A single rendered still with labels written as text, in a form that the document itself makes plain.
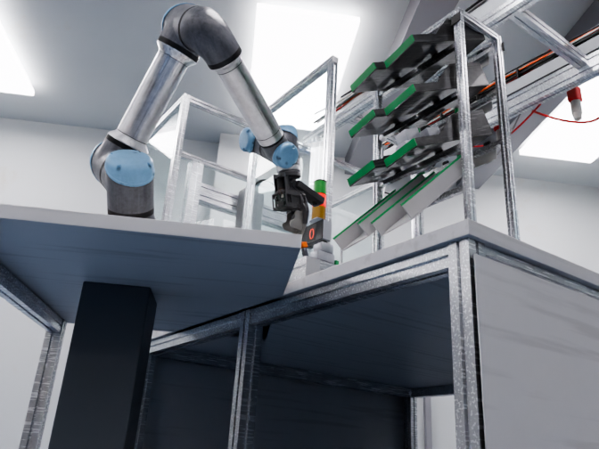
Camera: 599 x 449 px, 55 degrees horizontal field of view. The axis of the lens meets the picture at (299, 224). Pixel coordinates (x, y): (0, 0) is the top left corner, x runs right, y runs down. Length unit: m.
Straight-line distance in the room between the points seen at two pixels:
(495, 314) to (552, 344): 0.16
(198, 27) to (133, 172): 0.39
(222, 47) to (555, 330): 0.98
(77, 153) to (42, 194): 0.44
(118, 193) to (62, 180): 3.49
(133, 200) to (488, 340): 0.90
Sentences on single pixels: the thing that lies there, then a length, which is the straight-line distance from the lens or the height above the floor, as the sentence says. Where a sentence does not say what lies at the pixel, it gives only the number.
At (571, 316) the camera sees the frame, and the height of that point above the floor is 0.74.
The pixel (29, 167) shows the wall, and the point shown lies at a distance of 5.08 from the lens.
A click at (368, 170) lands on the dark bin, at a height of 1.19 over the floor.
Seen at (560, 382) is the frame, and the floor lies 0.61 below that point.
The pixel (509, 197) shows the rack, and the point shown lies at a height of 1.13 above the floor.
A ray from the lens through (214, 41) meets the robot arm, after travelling 1.49.
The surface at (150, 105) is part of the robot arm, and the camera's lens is 1.59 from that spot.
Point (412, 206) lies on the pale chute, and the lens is 1.36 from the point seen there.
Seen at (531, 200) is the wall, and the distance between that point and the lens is 5.46.
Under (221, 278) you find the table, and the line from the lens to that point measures 1.32.
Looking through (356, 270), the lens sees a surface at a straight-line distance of 1.21.
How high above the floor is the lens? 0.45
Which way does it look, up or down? 23 degrees up
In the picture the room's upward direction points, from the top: 4 degrees clockwise
